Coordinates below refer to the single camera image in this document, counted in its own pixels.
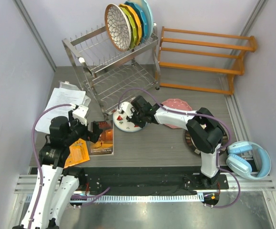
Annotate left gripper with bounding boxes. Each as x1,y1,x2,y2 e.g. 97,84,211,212
64,110,102,145

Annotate white strawberry plate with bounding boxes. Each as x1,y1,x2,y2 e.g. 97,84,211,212
112,110,143,133

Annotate pink dotted plate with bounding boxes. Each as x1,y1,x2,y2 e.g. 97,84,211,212
162,99,193,130

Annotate steel dish rack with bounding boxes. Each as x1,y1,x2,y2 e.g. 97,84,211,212
62,24,161,120

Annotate brown floral pattern plate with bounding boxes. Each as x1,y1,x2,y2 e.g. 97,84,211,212
104,4,131,52

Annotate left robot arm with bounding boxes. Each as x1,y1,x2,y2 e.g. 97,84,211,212
16,116,102,229

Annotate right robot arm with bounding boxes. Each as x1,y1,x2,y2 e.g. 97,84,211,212
127,95,225,188

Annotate orange wooden shelf rack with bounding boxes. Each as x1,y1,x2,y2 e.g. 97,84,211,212
157,26,257,95

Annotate dark paperback book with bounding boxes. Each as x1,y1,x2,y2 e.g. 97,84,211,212
89,121,114,156

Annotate orange booklet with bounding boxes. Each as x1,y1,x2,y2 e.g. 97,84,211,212
64,138,90,168

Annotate stack of white papers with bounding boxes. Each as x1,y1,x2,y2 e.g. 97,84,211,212
35,82,91,134

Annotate green plate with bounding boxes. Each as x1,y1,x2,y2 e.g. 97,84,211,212
119,4,138,50

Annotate dark rimmed cream plate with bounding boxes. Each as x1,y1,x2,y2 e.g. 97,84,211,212
184,130,229,156

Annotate blue dotted plate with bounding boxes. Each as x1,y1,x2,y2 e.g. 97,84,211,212
125,0,148,42

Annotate orange plate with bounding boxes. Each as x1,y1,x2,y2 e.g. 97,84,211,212
119,4,143,46

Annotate light blue plate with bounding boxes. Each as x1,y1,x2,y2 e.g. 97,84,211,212
132,0,154,39

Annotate light blue headphones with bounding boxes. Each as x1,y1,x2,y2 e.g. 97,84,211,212
226,141,272,180

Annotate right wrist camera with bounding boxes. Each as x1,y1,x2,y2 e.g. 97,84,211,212
118,102,135,119

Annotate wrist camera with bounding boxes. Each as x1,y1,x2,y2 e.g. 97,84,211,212
118,102,135,119
68,104,89,126

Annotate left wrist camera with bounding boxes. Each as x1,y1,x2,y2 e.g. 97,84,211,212
68,104,89,126

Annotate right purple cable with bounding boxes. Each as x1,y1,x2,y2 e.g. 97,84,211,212
117,87,241,209

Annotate purple cable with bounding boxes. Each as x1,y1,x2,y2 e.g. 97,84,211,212
117,87,241,209
27,103,111,229

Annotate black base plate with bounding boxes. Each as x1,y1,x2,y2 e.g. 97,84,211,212
78,166,229,196

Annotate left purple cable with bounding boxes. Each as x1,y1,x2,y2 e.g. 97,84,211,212
27,103,111,229

